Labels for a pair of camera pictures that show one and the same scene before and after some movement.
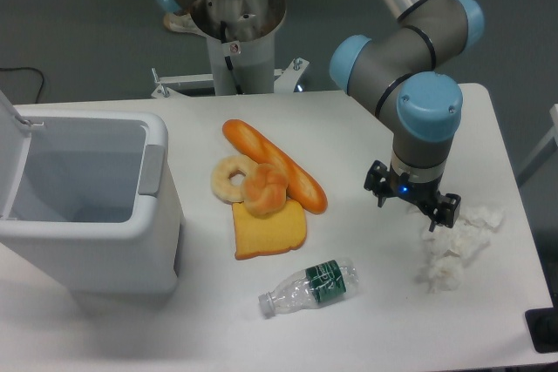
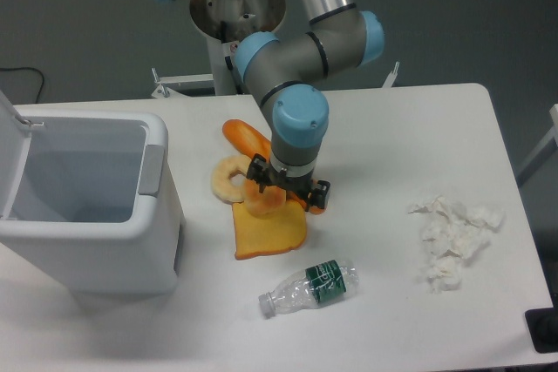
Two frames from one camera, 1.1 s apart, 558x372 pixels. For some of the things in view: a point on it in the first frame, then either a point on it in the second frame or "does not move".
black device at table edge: (542, 328) does not move
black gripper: (426, 195) → (262, 172)
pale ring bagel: (221, 185) does not move
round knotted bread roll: (265, 190) does not move
